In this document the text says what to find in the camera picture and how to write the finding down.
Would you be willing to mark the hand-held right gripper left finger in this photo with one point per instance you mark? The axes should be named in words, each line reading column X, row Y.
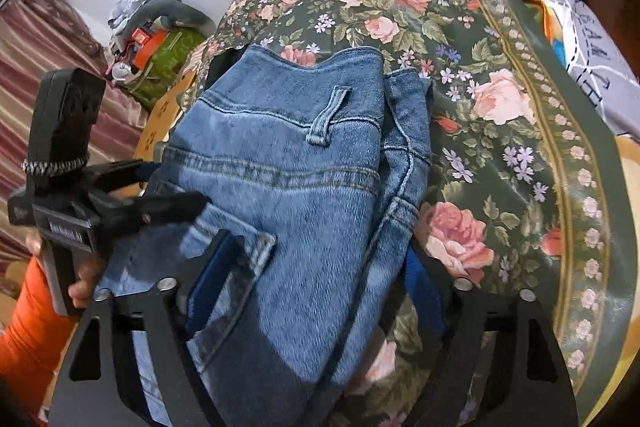
column 220, row 279

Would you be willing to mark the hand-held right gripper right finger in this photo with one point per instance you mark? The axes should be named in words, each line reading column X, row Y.
column 425, row 299

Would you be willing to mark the green floral blanket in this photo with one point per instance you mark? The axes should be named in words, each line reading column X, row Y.
column 500, row 147

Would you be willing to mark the wooden lap desk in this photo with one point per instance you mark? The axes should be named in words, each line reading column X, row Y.
column 155, row 127

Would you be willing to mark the green patterned bag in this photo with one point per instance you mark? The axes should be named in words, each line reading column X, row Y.
column 170, row 62

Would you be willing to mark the grey printed pillow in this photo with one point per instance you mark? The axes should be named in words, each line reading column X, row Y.
column 590, row 42

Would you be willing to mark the pink striped curtain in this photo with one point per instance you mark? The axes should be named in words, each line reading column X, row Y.
column 30, row 52

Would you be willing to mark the blue denim pants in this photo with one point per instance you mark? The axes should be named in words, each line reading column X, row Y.
column 290, row 187

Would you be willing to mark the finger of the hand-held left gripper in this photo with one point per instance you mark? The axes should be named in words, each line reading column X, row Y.
column 120, row 174
column 160, row 207

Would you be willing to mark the orange box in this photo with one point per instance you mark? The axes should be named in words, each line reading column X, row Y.
column 150, row 47

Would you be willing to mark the person's left hand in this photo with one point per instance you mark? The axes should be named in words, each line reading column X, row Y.
column 87, row 282

